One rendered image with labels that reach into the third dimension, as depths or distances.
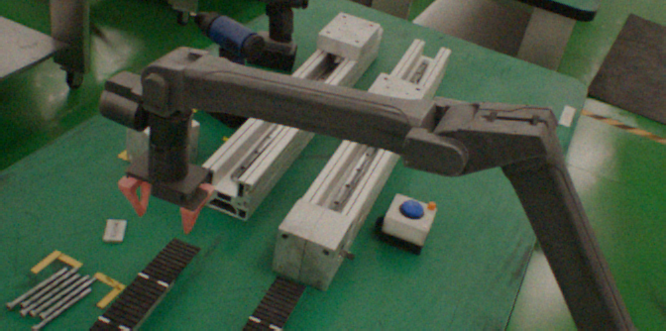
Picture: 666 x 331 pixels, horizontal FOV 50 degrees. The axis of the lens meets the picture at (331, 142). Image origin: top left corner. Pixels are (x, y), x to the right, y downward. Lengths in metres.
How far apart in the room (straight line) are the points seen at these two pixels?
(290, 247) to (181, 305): 0.19
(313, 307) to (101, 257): 0.36
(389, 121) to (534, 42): 2.12
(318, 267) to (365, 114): 0.42
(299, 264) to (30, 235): 0.45
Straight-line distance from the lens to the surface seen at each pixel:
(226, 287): 1.18
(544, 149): 0.75
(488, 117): 0.79
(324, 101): 0.82
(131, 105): 0.99
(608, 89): 4.12
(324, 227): 1.17
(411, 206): 1.30
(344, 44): 1.71
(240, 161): 1.37
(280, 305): 1.12
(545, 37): 2.87
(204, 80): 0.89
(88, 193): 1.35
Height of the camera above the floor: 1.63
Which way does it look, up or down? 33 degrees down
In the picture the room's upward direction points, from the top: 12 degrees clockwise
